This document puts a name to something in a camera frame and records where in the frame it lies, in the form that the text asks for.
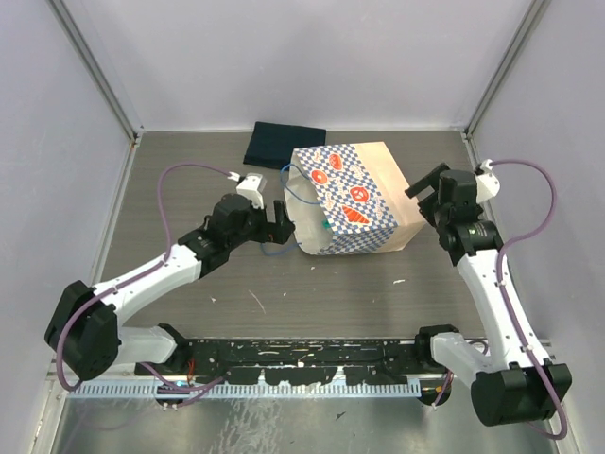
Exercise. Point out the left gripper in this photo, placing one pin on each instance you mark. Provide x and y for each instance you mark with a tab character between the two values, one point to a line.
277	232

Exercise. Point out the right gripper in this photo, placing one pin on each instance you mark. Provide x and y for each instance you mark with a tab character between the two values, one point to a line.
430	179

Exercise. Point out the checkered paper bag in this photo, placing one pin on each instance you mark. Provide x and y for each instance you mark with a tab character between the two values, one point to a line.
359	189

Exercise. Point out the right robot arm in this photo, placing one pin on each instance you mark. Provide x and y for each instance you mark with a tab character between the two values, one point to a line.
517	381

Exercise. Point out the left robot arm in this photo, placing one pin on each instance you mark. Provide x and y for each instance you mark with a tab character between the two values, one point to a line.
87	330

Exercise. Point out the dark folded cloth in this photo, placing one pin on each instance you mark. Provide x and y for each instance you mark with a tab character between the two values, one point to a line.
271	144

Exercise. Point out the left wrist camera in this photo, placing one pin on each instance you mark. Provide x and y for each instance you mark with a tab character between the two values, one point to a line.
250	186

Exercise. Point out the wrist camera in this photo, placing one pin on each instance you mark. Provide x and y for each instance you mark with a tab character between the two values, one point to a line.
487	183
250	186

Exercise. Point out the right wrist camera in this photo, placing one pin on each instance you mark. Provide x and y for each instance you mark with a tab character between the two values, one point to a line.
487	183

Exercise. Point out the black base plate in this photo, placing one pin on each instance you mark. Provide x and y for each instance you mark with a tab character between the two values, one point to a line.
299	362

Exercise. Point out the slotted cable duct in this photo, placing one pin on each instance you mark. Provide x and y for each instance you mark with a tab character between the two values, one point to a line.
139	388

